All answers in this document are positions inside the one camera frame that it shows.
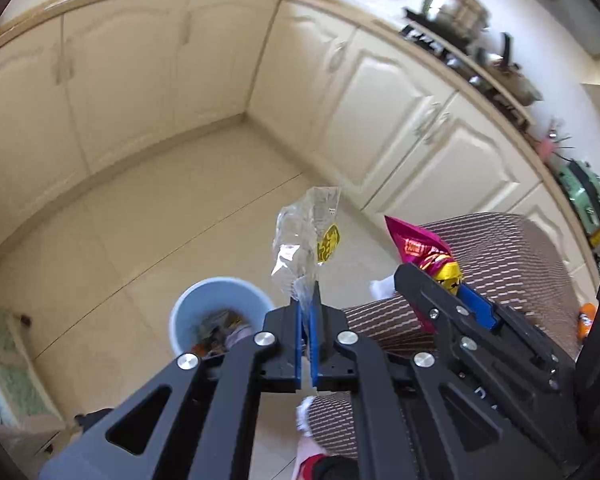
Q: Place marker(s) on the pink snack packet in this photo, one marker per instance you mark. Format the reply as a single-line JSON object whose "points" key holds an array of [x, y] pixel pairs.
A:
{"points": [[415, 247]]}

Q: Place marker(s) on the cream kitchen cabinets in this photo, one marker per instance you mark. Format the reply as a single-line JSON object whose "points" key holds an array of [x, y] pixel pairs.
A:
{"points": [[130, 70]]}

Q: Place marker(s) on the green kitchen appliance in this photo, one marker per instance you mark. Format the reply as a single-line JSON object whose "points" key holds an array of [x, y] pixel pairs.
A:
{"points": [[582, 190]]}

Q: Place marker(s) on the clear wrapper with yellow label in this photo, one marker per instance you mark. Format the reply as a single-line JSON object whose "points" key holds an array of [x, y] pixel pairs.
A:
{"points": [[300, 240]]}

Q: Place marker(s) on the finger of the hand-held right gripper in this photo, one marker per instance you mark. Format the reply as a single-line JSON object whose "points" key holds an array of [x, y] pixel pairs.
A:
{"points": [[480, 310], [445, 325]]}

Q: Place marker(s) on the red and white cloth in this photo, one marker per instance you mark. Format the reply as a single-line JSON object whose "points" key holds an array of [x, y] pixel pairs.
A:
{"points": [[315, 465]]}

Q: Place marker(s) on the steel cooking pot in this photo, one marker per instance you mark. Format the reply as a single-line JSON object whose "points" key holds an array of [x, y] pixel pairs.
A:
{"points": [[457, 7]]}

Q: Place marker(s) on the brown patterned tablecloth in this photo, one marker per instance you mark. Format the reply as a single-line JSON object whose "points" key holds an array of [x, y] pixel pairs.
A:
{"points": [[505, 260]]}

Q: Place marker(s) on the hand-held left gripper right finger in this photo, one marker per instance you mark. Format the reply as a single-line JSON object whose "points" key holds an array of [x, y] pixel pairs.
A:
{"points": [[316, 355]]}

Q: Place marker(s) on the pink utensil holder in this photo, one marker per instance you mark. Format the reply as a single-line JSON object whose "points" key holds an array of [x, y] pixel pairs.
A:
{"points": [[545, 147]]}

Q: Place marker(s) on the light blue waste bin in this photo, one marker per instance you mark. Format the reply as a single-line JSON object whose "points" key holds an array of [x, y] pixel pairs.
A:
{"points": [[195, 300]]}

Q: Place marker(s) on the pile of snack wrappers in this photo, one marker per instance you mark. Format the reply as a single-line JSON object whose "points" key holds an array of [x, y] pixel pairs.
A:
{"points": [[220, 330]]}

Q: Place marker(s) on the black gas stove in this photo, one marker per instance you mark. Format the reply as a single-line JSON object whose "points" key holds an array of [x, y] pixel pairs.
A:
{"points": [[430, 42]]}

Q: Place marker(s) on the orange bottle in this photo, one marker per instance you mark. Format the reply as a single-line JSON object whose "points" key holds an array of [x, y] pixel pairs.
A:
{"points": [[586, 325]]}

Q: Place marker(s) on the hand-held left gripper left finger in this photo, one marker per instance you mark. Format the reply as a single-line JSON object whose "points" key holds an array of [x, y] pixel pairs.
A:
{"points": [[300, 355]]}

